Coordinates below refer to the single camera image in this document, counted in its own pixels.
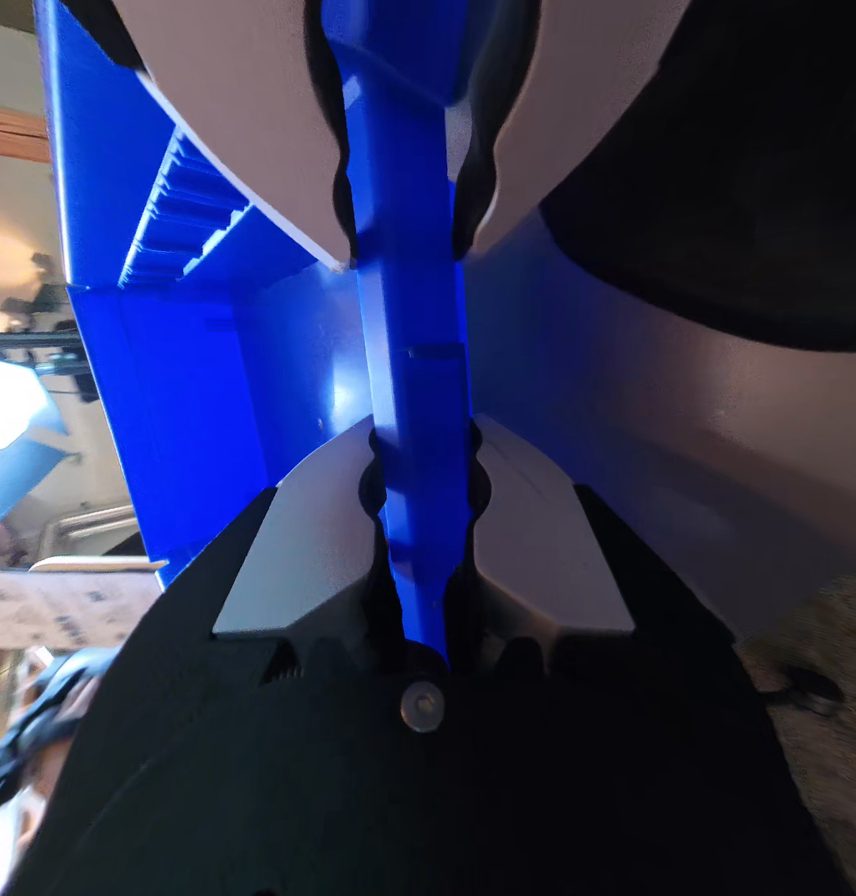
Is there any white light panel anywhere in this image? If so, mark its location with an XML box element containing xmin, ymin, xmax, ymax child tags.
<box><xmin>0</xmin><ymin>357</ymin><xmax>73</xmax><ymax>534</ymax></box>

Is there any black light stand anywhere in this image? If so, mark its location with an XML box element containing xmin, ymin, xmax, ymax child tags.
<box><xmin>0</xmin><ymin>328</ymin><xmax>96</xmax><ymax>401</ymax></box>

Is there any printed instruction sheet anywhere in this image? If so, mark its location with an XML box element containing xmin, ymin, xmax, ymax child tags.
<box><xmin>0</xmin><ymin>556</ymin><xmax>167</xmax><ymax>653</ymax></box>

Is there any blue plastic bin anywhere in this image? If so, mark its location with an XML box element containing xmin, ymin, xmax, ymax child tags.
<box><xmin>32</xmin><ymin>0</ymin><xmax>472</xmax><ymax>674</ymax></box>

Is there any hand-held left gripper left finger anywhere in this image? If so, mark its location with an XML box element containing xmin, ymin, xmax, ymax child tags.
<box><xmin>212</xmin><ymin>414</ymin><xmax>404</xmax><ymax>673</ymax></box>

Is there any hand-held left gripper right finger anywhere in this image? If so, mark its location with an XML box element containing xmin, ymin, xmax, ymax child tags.
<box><xmin>445</xmin><ymin>414</ymin><xmax>637</xmax><ymax>673</ymax></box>

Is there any grey wall lamp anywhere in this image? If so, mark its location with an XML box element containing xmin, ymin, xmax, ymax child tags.
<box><xmin>1</xmin><ymin>252</ymin><xmax>80</xmax><ymax>330</ymax></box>

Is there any black dimpled cushion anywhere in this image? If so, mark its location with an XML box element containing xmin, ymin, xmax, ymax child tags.
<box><xmin>540</xmin><ymin>0</ymin><xmax>856</xmax><ymax>352</ymax></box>

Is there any wooden post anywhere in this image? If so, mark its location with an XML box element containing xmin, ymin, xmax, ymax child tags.
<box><xmin>0</xmin><ymin>101</ymin><xmax>52</xmax><ymax>167</ymax></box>

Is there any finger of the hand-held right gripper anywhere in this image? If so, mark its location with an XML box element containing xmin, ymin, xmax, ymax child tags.
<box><xmin>453</xmin><ymin>0</ymin><xmax>692</xmax><ymax>258</ymax></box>
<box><xmin>109</xmin><ymin>0</ymin><xmax>360</xmax><ymax>274</ymax></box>

